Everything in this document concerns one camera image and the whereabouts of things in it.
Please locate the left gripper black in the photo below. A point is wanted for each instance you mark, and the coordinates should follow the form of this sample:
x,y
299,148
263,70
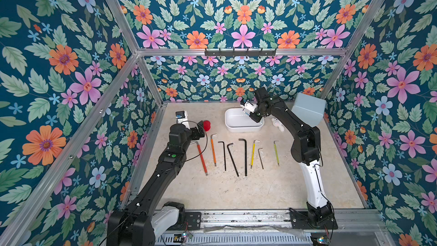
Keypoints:
x,y
200,130

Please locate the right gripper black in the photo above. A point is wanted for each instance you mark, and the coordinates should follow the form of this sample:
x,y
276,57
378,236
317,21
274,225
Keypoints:
x,y
254,114

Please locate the thin black hex key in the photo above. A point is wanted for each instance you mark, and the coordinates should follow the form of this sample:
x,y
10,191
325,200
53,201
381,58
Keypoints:
x,y
224,155

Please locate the medium black hex key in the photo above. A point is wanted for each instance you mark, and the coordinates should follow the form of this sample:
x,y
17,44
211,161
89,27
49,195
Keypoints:
x,y
232,159

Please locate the small silver hex key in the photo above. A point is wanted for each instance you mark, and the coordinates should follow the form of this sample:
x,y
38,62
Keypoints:
x,y
260,153

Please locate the yellow handled hex key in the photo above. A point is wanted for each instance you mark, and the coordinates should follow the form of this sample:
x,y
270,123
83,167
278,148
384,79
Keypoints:
x,y
255,142

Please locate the green handled hex key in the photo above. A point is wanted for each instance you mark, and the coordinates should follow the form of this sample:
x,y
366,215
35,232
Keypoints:
x,y
276,153

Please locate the large black hex key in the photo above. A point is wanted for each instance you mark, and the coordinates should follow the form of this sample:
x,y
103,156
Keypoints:
x,y
245,156

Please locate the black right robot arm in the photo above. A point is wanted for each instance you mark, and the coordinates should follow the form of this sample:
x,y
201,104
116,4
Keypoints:
x,y
301,121

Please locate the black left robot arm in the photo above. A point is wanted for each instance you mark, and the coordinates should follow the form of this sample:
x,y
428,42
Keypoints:
x,y
138,224

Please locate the white storage box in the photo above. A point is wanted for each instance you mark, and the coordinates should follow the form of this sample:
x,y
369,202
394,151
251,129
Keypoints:
x,y
236,121

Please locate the light blue box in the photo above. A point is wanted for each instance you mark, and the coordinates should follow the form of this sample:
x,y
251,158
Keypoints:
x,y
309,109

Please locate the red plush apple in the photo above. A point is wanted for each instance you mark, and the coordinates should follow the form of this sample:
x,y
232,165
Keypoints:
x,y
206,125

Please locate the white plush bunny toy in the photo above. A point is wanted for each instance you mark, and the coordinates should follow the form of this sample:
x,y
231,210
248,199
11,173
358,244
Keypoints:
x,y
278,124

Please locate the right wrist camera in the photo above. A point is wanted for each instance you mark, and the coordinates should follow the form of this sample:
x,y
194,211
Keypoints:
x,y
247,107

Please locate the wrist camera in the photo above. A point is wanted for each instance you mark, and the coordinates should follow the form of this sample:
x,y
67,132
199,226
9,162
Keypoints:
x,y
247,107
182,118

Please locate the orange handled hex key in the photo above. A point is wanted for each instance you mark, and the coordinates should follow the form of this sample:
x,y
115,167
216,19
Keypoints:
x,y
213,149

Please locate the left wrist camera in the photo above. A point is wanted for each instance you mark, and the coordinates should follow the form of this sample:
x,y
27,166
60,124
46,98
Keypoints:
x,y
182,118

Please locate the red handled hex key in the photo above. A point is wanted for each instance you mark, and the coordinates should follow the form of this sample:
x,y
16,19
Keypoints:
x,y
202,158

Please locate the black hook rail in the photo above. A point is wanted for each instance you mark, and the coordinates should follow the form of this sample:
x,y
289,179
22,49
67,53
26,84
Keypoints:
x,y
228,53

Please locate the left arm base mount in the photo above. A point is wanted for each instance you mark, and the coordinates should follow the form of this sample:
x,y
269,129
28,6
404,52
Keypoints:
x,y
174,217

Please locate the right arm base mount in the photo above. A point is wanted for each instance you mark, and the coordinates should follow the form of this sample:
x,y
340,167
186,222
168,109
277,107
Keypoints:
x,y
314,218

